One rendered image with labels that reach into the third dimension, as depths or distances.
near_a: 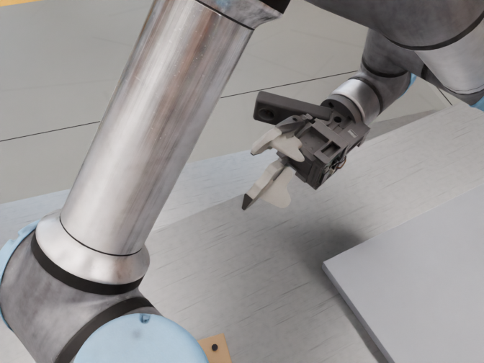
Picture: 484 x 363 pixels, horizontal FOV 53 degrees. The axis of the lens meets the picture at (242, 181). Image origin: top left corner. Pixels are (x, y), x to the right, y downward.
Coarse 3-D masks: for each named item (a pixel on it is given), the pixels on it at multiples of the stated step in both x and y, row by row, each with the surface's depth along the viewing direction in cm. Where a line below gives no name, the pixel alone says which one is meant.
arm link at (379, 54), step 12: (372, 36) 70; (384, 36) 68; (372, 48) 71; (384, 48) 70; (396, 48) 68; (372, 60) 72; (384, 60) 71; (396, 60) 70; (408, 60) 68; (420, 60) 66; (372, 72) 74; (384, 72) 73; (396, 72) 73; (420, 72) 68
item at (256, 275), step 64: (448, 128) 97; (320, 192) 87; (384, 192) 87; (448, 192) 87; (192, 256) 78; (256, 256) 78; (320, 256) 78; (0, 320) 72; (192, 320) 72; (256, 320) 72; (320, 320) 72
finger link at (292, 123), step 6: (288, 120) 66; (294, 120) 67; (300, 120) 67; (276, 126) 64; (282, 126) 65; (288, 126) 66; (294, 126) 66; (300, 126) 68; (282, 132) 64; (288, 132) 65
